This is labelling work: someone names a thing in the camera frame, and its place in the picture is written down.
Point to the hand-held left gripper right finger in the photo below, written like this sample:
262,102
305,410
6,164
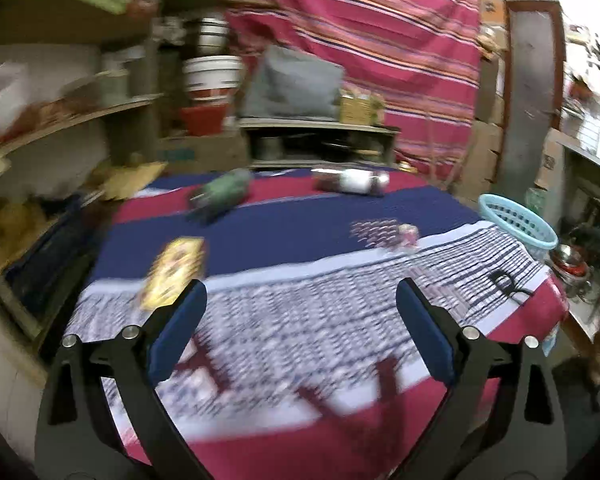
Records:
425,330

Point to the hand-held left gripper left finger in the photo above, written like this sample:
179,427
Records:
180,330

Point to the light blue plastic basket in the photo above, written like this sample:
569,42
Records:
517,220

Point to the yellow snack packet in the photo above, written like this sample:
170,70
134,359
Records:
175,270

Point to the green bottle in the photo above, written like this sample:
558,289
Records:
220,195

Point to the striped blue red table blanket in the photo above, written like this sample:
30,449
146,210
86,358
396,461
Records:
300,240

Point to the stack of steel bowls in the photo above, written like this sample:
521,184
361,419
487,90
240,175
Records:
570,265

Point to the glass jar with label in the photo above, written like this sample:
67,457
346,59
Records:
352,181

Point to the green bin with plastic bag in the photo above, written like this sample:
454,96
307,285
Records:
534,199

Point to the plain brown cardboard box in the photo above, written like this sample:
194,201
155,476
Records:
205,152

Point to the stacked cardboard sheets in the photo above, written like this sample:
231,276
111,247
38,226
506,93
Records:
485,150

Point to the cardboard box with dark print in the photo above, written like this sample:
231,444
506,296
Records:
550,160

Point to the red plastic bin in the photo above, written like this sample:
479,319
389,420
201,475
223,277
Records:
203,120

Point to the low wooden shelf unit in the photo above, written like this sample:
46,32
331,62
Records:
320,127

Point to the tall wooden storage shelf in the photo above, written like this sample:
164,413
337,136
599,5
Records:
80,115

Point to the white kitchen counter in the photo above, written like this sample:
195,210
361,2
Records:
592,157

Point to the white plastic bucket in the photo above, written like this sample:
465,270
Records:
212,77

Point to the grey cushion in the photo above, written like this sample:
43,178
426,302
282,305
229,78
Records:
292,85

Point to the white plastic bag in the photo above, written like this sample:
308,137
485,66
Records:
2,97

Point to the steel pot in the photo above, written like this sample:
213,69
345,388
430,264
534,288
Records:
212,37

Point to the red striped hanging cloth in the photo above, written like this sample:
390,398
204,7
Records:
370,35

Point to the grey door with brown frame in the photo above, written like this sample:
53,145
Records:
532,95

